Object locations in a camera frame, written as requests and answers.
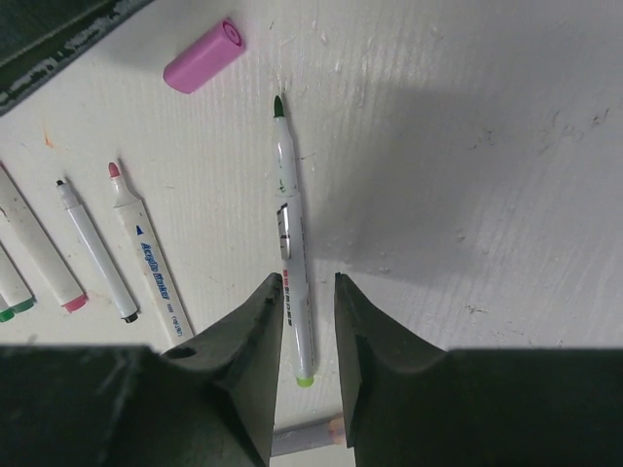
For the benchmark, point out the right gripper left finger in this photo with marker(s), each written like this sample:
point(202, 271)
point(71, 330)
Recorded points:
point(209, 401)

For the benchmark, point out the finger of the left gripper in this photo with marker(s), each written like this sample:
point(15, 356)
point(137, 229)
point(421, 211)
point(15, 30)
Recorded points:
point(41, 38)

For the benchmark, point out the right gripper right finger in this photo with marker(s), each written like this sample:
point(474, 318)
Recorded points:
point(407, 402)

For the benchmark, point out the grey barrel marker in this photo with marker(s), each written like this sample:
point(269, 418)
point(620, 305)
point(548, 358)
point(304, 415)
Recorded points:
point(315, 434)

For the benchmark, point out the magenta cap marker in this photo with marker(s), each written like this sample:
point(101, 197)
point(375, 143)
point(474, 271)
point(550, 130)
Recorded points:
point(137, 225)

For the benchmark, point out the pink cap marker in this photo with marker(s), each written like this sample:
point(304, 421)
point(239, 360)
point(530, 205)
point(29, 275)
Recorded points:
point(41, 250)

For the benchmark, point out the magenta pen cap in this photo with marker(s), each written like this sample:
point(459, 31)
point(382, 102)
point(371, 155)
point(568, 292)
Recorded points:
point(215, 50)

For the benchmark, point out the brown cap marker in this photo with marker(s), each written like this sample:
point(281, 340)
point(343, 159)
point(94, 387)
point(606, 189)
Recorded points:
point(6, 312)

